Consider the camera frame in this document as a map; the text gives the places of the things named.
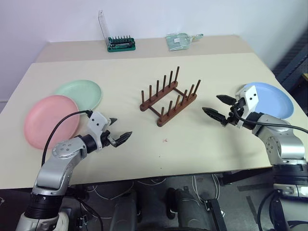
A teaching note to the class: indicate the red plate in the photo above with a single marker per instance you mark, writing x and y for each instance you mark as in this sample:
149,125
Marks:
48,120

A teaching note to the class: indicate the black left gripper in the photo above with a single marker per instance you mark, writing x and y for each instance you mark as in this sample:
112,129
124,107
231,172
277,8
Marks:
106,138

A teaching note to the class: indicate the green plate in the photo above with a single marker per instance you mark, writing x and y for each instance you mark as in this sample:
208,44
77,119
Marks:
79,92

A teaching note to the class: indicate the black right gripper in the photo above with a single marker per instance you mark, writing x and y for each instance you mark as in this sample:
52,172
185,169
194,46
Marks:
237,111

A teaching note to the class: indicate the wooden dish rack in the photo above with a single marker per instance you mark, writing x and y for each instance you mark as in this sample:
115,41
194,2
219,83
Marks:
168,118

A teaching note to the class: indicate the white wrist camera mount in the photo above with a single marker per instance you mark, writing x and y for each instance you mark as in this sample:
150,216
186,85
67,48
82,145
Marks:
96,122
251,103

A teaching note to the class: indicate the black table frame bar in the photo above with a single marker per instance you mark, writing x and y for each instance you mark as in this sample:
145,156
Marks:
240,176

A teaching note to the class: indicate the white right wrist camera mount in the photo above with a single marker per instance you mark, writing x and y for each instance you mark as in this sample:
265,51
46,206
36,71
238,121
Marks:
251,103

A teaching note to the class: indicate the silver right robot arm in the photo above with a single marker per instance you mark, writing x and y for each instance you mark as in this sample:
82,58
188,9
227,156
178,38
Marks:
281,139

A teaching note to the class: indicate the blue plate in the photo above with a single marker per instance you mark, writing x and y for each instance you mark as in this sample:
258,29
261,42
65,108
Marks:
274,101

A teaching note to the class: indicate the green screwdriver bit set case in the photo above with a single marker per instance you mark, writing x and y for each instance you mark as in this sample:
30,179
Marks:
121,47

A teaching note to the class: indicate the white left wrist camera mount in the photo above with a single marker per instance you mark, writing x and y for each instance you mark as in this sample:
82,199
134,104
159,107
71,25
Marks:
96,122

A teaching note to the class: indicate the dark metal frame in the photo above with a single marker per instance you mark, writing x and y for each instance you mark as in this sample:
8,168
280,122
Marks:
296,62

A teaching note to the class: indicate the dark rounded shape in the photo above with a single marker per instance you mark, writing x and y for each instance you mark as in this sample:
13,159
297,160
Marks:
190,211

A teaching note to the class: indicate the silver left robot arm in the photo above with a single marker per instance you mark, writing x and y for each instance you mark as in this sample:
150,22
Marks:
60,154

